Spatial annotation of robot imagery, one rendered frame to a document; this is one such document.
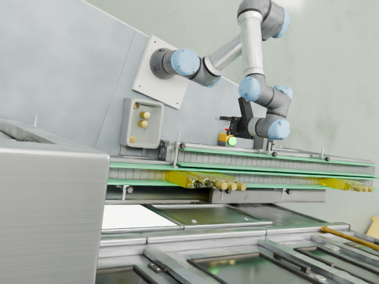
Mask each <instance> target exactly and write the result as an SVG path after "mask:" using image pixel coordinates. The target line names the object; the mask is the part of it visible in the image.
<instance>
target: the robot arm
mask: <svg viewBox="0 0 379 284"><path fill-rule="evenodd" d="M237 23H238V25H239V26H240V31H239V32H238V33H237V34H236V35H234V36H233V37H232V38H231V39H230V40H229V41H227V42H226V43H225V44H224V45H223V46H222V47H220V48H219V49H218V50H216V52H214V53H213V54H207V55H205V56H204V57H203V58H201V57H199V56H198V55H197V53H195V52H194V51H193V50H190V49H187V48H181V49H178V50H171V49H169V48H159V49H157V50H155V51H154V52H153V54H152V55H151V58H150V61H149V65H150V69H151V71H152V73H153V74H154V75H155V76H156V77H157V78H159V79H169V78H171V77H173V76H177V75H178V76H182V77H184V78H186V79H189V80H191V81H193V82H196V83H198V84H200V85H202V86H205V87H214V86H216V85H217V84H218V83H219V82H220V79H222V75H223V71H224V68H225V67H227V66H228V65H229V64H231V63H232V62H233V61H235V60H236V59H237V58H238V57H240V56H241V55H243V71H244V78H243V79H242V80H241V81H240V83H239V87H238V92H239V95H240V96H241V97H239V98H238V101H239V107H240V111H241V117H234V116H231V117H225V116H217V117H215V118H214V119H217V121H218V130H220V131H221V130H222V129H223V127H224V126H228V125H229V124H230V126H229V130H227V136H230V135H233V136H232V137H239V138H243V139H250V140H255V137H262V138H266V139H271V140H284V139H286V138H287V137H288V135H289V133H290V124H289V122H288V121H286V118H287V114H288V110H289V106H290V104H291V101H292V95H293V91H292V90H291V89H290V88H288V87H285V86H280V85H276V86H274V87H271V86H269V85H267V84H266V76H265V65H264V58H263V46H262V42H265V41H266V40H268V39H269V38H270V37H272V38H280V37H281V36H283V35H284V33H285V32H286V31H287V29H288V26H289V23H290V16H289V13H288V12H287V11H286V10H285V9H284V8H283V7H281V6H279V5H277V4H276V3H275V2H273V1H272V0H242V2H241V3H240V5H239V8H238V10H237ZM250 102H254V103H256V104H258V105H260V106H262V107H265V108H267V111H266V116H265V118H261V117H254V116H253V111H252V106H251V103H250ZM229 133H230V135H229Z"/></svg>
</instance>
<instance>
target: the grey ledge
mask: <svg viewBox="0 0 379 284"><path fill-rule="evenodd" d="M288 189H290V188H287V190H288ZM290 190H292V193H291V194H287V193H284V195H283V200H282V199H281V192H280V191H279V190H272V188H246V189H245V190H244V191H242V190H239V189H236V190H231V191H232V192H231V194H227V193H226V192H223V199H222V200H220V198H221V192H220V191H219V189H212V188H210V193H209V203H275V204H285V203H326V202H324V199H325V192H326V189H290Z"/></svg>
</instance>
